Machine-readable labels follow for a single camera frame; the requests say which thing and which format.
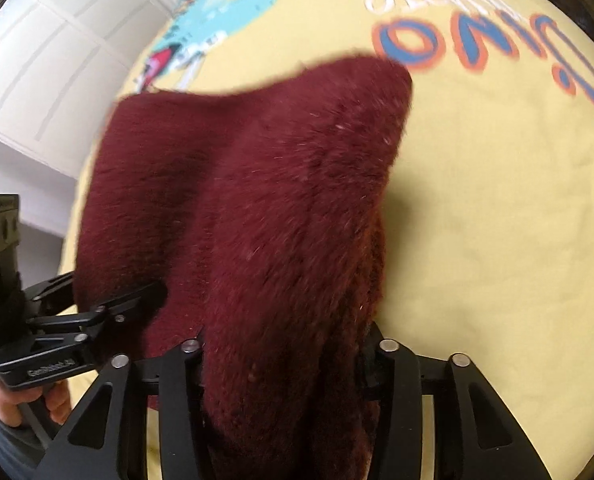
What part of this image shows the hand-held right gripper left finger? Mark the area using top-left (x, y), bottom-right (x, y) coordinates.
top-left (31, 327), bottom-right (214, 480)

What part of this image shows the yellow printed blanket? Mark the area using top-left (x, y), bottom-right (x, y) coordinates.
top-left (60, 0), bottom-right (594, 480)

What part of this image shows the person's left hand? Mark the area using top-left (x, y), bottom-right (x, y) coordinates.
top-left (0, 379), bottom-right (74, 430)

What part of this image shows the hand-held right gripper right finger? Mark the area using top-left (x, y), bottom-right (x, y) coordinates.
top-left (358, 321), bottom-right (554, 480)

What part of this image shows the person's left forearm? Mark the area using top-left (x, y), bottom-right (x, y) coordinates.
top-left (0, 404), bottom-right (60, 480)

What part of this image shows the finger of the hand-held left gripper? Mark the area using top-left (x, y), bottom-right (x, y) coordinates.
top-left (24, 271), bottom-right (80, 314)
top-left (27, 281), bottom-right (170, 357)

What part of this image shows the white wardrobe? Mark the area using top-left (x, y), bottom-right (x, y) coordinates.
top-left (0, 0), bottom-right (180, 177)

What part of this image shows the dark red knit sweater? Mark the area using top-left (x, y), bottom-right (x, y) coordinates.
top-left (74, 55), bottom-right (416, 480)

